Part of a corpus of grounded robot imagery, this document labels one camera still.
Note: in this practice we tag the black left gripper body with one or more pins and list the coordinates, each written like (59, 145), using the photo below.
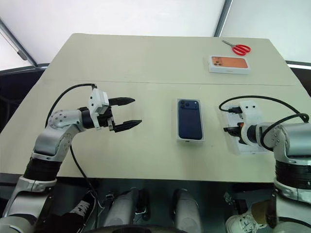
(105, 120)

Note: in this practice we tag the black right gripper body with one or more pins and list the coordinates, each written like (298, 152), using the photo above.
(234, 132)

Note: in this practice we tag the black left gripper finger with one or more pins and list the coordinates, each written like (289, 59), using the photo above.
(127, 125)
(121, 101)

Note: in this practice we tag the white phone box lid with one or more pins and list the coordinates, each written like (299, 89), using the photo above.
(232, 145)

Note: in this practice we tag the dark blue smartphone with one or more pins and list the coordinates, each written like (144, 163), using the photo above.
(190, 119)

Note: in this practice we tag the white phone box base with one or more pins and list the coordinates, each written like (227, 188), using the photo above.
(179, 140)

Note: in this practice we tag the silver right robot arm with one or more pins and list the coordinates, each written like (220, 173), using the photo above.
(286, 145)

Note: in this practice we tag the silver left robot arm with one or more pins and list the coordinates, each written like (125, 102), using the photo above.
(53, 138)

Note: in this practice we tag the closed box with orange phone print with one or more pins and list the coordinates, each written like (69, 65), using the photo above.
(228, 63)

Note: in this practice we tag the silver left robot leg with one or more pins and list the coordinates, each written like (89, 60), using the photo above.
(120, 208)

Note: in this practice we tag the silver robot leg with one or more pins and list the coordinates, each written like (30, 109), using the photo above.
(187, 211)
(120, 208)

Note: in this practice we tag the tan trouser leg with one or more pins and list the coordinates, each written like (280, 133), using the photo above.
(261, 212)

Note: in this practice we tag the black sneaker with white laces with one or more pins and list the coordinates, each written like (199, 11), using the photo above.
(82, 206)

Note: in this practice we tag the silver right robot leg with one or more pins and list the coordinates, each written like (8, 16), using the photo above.
(187, 211)

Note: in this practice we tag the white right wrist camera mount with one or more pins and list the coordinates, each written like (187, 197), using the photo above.
(249, 112)

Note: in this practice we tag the dark window frame post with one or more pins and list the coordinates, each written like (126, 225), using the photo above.
(223, 17)

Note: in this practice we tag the grey metal frame pole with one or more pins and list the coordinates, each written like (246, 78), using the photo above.
(17, 43)

